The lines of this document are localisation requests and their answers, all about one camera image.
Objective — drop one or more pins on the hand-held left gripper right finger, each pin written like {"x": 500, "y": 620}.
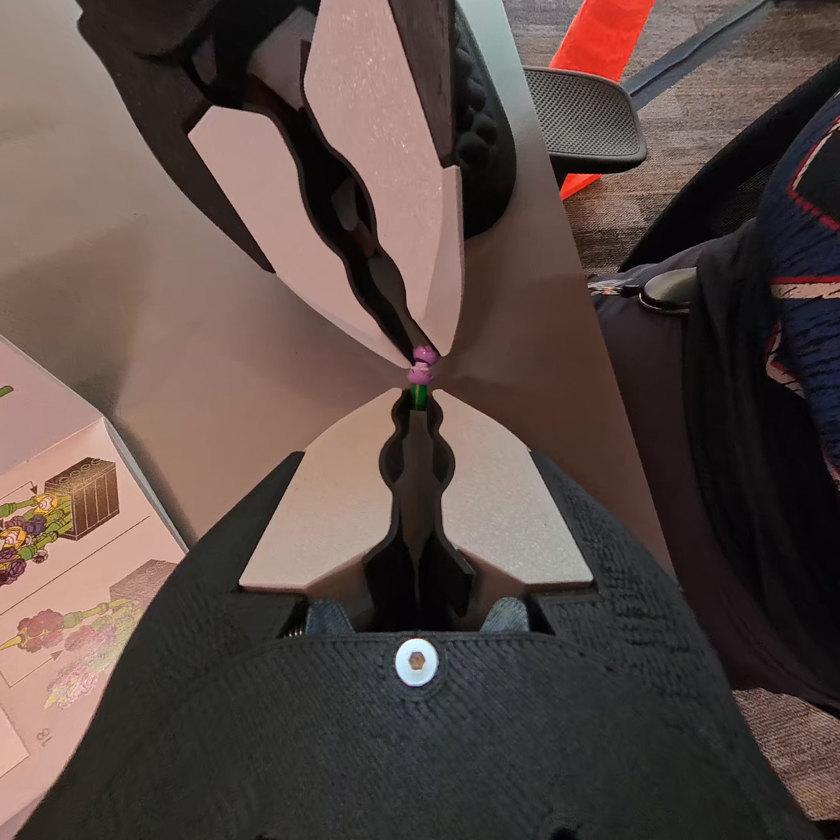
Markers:
{"x": 512, "y": 519}

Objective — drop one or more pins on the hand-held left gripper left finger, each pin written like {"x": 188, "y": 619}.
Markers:
{"x": 322, "y": 519}

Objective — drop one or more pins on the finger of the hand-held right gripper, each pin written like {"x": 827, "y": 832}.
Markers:
{"x": 394, "y": 145}
{"x": 282, "y": 210}

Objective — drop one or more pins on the small green brick piece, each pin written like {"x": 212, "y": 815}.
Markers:
{"x": 418, "y": 395}

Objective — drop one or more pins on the grey desk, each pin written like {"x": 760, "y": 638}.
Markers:
{"x": 118, "y": 263}

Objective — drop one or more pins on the black wrist rest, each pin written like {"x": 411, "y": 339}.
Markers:
{"x": 479, "y": 118}

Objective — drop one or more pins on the orange traffic cone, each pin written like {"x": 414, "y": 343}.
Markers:
{"x": 597, "y": 53}

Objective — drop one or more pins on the instruction booklet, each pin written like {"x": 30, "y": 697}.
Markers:
{"x": 66, "y": 578}

